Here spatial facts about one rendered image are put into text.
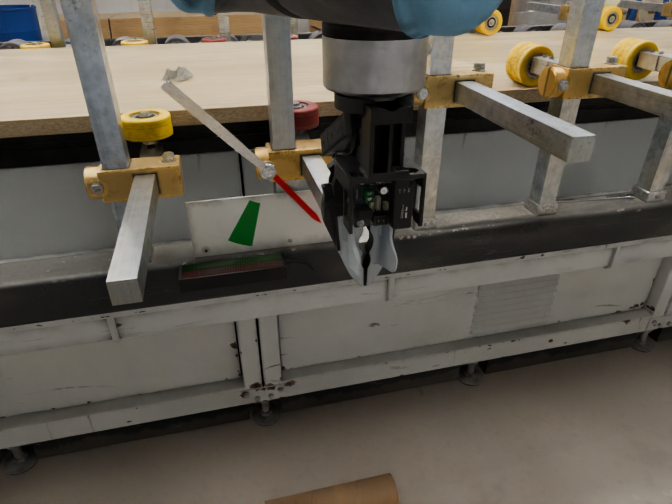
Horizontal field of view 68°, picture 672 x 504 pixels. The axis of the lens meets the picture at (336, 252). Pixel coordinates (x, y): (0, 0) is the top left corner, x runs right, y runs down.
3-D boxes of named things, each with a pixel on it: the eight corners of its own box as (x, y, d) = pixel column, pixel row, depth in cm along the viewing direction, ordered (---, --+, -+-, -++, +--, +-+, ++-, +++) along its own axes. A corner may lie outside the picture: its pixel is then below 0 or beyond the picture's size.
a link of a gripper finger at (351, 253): (347, 312, 51) (348, 231, 47) (334, 282, 56) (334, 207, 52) (376, 308, 52) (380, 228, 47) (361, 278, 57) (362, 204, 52)
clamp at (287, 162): (341, 176, 81) (341, 146, 79) (258, 184, 78) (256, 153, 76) (333, 164, 86) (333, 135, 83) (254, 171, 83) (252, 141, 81)
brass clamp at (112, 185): (184, 197, 76) (178, 166, 74) (89, 206, 73) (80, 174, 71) (184, 182, 81) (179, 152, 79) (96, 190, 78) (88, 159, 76)
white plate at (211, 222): (346, 240, 87) (347, 187, 82) (194, 258, 82) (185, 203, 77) (346, 238, 88) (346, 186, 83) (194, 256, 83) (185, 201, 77)
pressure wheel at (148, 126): (190, 174, 88) (180, 109, 83) (156, 190, 82) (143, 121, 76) (157, 166, 92) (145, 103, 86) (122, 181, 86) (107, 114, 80)
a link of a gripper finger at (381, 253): (376, 308, 52) (380, 228, 47) (361, 278, 57) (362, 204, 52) (405, 304, 52) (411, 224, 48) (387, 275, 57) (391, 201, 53)
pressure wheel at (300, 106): (323, 171, 90) (323, 106, 84) (279, 175, 88) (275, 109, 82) (314, 156, 96) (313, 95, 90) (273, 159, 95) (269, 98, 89)
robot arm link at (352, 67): (312, 31, 45) (413, 28, 47) (314, 87, 47) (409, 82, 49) (335, 42, 37) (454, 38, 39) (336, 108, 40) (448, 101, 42)
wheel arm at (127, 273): (146, 308, 52) (138, 274, 50) (112, 313, 51) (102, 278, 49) (166, 163, 88) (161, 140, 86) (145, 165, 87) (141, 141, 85)
